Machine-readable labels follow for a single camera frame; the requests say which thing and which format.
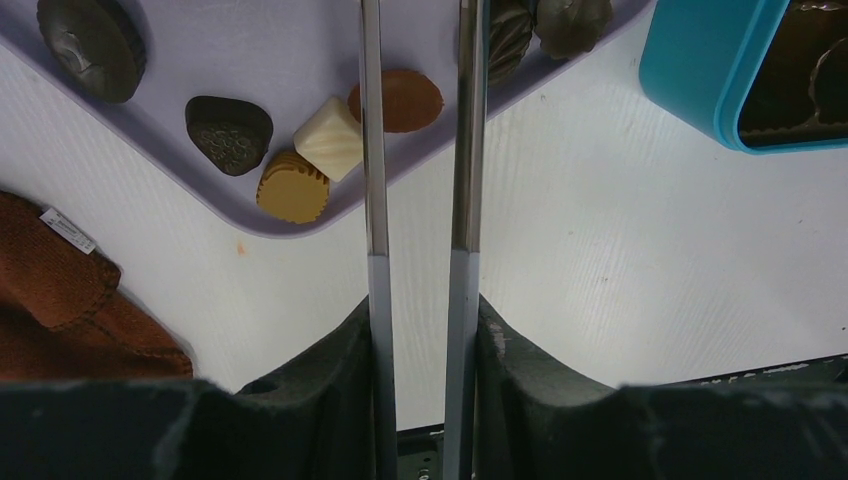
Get dark triangular chocolate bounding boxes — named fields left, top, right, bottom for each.
left=185, top=96, right=274, bottom=176

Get dark lumpy chocolate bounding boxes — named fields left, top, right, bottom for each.
left=534, top=0, right=613, bottom=60

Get dark ridged chocolate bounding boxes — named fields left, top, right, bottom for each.
left=488, top=0, right=533, bottom=87

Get dark round chocolate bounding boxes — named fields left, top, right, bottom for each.
left=36, top=0, right=147, bottom=104

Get metal kitchen tongs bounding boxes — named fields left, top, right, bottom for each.
left=360, top=1, right=490, bottom=479

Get brown cloth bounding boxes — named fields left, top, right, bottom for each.
left=1, top=192, right=193, bottom=382

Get white square chocolate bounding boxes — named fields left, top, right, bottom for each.
left=293, top=96, right=363, bottom=183

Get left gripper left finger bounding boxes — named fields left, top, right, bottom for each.
left=1, top=303, right=373, bottom=479

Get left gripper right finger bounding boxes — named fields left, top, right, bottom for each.
left=475, top=302, right=847, bottom=479

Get brown oval chocolate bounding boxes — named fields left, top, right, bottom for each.
left=381, top=69, right=444, bottom=133

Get purple tray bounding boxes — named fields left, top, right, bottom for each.
left=1, top=1, right=655, bottom=238

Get teal chocolate box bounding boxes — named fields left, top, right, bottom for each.
left=639, top=1, right=847, bottom=154

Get tan round chocolate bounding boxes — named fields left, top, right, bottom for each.
left=256, top=150, right=330, bottom=224

